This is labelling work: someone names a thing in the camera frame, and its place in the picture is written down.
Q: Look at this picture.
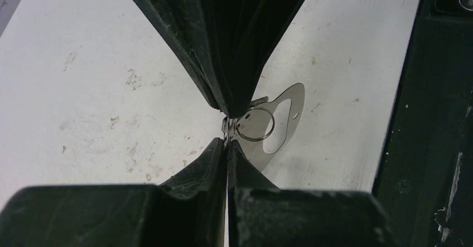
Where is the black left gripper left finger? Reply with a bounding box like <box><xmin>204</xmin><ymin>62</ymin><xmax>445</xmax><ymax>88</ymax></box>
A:
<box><xmin>1</xmin><ymin>138</ymin><xmax>226</xmax><ymax>246</ymax></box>

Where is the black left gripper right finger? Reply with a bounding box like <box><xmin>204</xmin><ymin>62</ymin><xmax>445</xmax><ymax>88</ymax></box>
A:
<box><xmin>228</xmin><ymin>141</ymin><xmax>396</xmax><ymax>246</ymax></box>

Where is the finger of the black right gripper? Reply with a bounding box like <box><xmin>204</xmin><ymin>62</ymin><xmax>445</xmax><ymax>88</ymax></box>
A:
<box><xmin>132</xmin><ymin>0</ymin><xmax>226</xmax><ymax>112</ymax></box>
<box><xmin>199</xmin><ymin>0</ymin><xmax>305</xmax><ymax>118</ymax></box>

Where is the silver carabiner keyring with rings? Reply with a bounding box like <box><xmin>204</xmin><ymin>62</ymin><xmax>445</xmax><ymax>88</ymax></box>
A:
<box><xmin>221</xmin><ymin>83</ymin><xmax>305</xmax><ymax>172</ymax></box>

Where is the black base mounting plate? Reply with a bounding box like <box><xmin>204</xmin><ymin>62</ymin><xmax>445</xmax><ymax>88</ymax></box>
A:
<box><xmin>372</xmin><ymin>0</ymin><xmax>472</xmax><ymax>246</ymax></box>

